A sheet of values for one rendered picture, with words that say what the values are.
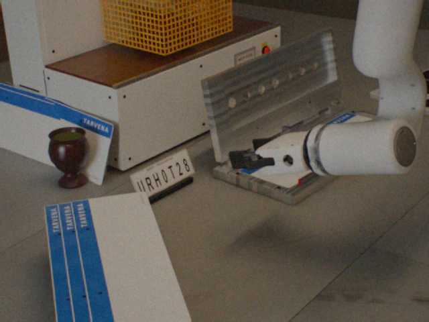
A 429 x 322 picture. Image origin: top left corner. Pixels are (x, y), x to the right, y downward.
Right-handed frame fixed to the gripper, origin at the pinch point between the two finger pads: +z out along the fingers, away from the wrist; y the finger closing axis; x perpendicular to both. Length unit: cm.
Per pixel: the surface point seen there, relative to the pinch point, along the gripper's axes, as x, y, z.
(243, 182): -9.6, 11.2, 14.3
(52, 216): 0.6, -31.5, 17.8
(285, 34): 6, 102, 68
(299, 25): 7, 112, 71
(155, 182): -4.4, -2.2, 25.0
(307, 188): -12.8, 15.6, 2.2
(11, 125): 10, -4, 66
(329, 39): 10, 54, 18
